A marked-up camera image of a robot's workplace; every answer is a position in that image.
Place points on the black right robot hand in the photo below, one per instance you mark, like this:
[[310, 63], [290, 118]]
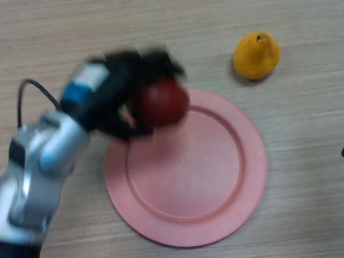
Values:
[[343, 152]]

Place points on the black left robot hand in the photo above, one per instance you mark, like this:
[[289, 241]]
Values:
[[107, 88]]

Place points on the red apple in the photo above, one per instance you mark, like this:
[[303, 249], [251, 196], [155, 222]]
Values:
[[165, 103]]

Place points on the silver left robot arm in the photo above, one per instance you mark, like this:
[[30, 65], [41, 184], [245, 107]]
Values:
[[37, 172]]

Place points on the pink round plate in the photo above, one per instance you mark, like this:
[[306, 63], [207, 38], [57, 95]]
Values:
[[188, 182]]

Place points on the yellow pear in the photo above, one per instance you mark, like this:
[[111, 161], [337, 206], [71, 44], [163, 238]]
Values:
[[255, 57]]

